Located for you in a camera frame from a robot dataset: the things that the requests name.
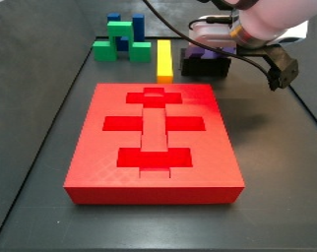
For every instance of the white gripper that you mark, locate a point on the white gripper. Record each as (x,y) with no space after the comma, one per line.
(210,30)

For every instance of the purple U-shaped block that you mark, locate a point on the purple U-shaped block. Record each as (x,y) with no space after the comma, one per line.
(198,52)

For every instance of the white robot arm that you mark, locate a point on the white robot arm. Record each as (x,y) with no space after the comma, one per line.
(261,22)

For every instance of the black fixture stand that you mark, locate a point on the black fixture stand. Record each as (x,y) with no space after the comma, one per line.
(203,67)

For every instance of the red puzzle board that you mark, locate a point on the red puzzle board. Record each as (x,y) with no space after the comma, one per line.
(154,148)

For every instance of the yellow long bar block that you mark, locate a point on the yellow long bar block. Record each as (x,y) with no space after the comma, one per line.
(165,66)

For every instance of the blue U-shaped block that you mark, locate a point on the blue U-shaped block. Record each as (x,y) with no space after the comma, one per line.
(137,28)

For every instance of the green S-shaped block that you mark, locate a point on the green S-shaped block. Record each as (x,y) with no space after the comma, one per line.
(106,50)

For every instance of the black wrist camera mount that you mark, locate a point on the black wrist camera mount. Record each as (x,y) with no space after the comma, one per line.
(284,66)

